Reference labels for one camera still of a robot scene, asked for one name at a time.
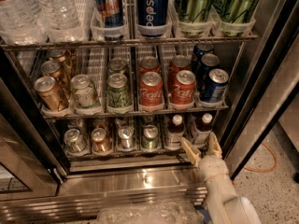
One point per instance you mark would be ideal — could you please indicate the white green can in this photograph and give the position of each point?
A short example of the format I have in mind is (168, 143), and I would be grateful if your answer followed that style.
(74, 140)
(84, 92)

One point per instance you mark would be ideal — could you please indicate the blue pepsi can rear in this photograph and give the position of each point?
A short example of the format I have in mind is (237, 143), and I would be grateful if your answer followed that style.
(198, 51)

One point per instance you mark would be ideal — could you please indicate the clear water bottle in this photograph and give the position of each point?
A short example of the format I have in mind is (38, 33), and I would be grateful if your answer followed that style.
(61, 21)
(18, 25)

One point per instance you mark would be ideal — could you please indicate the red coke can rear left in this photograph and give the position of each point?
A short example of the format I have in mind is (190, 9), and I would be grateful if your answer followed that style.
(149, 64)

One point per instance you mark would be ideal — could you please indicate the gold can bottom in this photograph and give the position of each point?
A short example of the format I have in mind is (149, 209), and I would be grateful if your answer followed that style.
(101, 143)

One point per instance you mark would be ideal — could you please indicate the brown tea bottle white cap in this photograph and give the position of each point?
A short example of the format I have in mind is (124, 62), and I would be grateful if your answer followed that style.
(200, 128)

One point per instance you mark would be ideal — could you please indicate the green tall can left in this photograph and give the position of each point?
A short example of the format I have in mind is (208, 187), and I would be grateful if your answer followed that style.
(192, 15)

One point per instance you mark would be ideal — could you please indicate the gold can front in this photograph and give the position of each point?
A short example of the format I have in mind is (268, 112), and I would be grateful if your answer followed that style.
(51, 94)

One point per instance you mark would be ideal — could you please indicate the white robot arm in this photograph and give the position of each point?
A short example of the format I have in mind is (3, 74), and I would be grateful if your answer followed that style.
(247, 212)

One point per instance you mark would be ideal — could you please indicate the gold can rear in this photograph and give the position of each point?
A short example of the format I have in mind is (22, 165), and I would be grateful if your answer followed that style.
(64, 57)

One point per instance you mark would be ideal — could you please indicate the silver can bottom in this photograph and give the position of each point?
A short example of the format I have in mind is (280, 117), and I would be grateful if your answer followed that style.
(125, 134)

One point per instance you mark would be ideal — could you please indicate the blue pepsi can front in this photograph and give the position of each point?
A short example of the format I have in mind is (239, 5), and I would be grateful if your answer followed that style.
(215, 86)

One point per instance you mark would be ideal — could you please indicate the green tall can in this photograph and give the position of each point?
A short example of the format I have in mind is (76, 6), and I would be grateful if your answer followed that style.
(235, 11)
(192, 15)

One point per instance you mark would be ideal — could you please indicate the blue pepsi can middle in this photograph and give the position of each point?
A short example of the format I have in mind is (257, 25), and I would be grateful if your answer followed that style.
(208, 62)

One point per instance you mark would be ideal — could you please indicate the white green can bottom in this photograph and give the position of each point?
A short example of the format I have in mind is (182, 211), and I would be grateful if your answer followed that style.
(74, 140)

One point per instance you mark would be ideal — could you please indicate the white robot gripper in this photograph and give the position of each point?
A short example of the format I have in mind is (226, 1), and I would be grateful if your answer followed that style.
(212, 166)

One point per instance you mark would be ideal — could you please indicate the clear plastic bag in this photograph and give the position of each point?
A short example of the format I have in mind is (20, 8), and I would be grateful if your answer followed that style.
(166, 212)

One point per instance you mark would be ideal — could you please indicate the red coke can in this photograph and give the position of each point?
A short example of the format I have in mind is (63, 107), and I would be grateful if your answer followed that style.
(151, 88)
(184, 83)
(149, 64)
(178, 63)

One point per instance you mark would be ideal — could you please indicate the brown tea bottle left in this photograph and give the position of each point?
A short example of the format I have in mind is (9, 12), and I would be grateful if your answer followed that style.
(175, 129)

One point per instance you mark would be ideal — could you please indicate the gold can middle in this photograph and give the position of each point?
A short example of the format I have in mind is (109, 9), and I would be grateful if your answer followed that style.
(55, 69)

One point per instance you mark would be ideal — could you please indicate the green can rear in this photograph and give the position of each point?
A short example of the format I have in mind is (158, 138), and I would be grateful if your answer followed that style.
(117, 65)

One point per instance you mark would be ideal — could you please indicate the stainless fridge door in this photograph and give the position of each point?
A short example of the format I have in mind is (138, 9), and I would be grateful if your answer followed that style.
(264, 82)

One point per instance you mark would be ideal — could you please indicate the blue pepsi can top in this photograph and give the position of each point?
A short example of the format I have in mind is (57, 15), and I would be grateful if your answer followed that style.
(151, 17)

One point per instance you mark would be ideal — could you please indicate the gold can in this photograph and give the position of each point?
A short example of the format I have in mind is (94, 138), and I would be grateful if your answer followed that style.
(55, 69)
(101, 143)
(64, 57)
(51, 94)

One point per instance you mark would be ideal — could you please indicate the red coke can front left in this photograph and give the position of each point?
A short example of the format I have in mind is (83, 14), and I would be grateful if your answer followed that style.
(151, 88)

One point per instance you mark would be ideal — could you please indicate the red coke can front right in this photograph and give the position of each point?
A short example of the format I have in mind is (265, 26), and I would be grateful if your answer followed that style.
(184, 83)

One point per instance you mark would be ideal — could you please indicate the left glass fridge door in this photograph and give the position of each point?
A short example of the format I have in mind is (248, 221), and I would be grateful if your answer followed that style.
(22, 175)

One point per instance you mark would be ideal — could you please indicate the green can front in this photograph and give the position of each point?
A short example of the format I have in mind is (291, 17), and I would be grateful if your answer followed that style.
(118, 91)

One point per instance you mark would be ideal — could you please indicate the clear water bottle left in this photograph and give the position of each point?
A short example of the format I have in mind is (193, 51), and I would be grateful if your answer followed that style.
(18, 25)

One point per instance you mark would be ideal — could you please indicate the red coke can rear right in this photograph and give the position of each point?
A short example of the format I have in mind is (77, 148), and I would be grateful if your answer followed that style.
(178, 63)

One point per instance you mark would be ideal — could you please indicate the red bull can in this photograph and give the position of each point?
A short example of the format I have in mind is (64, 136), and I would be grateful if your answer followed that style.
(109, 14)

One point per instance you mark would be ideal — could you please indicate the blue pepsi can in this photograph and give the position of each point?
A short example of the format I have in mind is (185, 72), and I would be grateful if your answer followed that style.
(151, 17)
(198, 51)
(208, 62)
(215, 86)

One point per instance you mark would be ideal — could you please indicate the green tall can right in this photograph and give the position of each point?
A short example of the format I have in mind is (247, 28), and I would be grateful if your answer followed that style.
(235, 11)

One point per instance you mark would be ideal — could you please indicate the clear water bottle right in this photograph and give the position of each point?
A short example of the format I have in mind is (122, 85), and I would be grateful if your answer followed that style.
(61, 21)

